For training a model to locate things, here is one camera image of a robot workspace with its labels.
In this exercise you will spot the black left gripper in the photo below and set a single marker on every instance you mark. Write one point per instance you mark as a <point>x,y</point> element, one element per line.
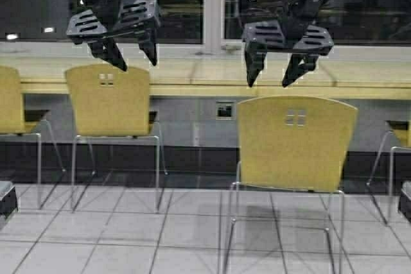
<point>139,18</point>

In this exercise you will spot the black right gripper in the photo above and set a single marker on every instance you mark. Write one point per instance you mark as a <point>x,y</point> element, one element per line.
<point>265,37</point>

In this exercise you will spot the yellow wooden chair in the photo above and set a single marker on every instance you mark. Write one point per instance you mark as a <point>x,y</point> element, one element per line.
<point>401,131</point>
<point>291,143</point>
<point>114,104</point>
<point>17,121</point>

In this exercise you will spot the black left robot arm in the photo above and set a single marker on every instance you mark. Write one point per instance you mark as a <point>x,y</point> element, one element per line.
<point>100,7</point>

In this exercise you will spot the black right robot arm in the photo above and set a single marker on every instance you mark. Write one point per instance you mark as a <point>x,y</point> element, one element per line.
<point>200,21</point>

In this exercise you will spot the long wooden counter table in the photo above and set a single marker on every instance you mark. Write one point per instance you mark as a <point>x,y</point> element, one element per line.
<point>338,79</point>

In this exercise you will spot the left base corner block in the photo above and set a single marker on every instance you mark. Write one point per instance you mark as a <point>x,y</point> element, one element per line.
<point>9,202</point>

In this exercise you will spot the base corner block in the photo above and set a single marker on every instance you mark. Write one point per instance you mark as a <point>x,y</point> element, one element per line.
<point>9,202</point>
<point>404,201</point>

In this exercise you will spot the right base corner block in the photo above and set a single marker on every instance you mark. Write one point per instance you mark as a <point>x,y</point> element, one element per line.
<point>404,201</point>

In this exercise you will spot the wall power outlet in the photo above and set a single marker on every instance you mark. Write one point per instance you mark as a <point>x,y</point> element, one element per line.
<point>224,110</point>

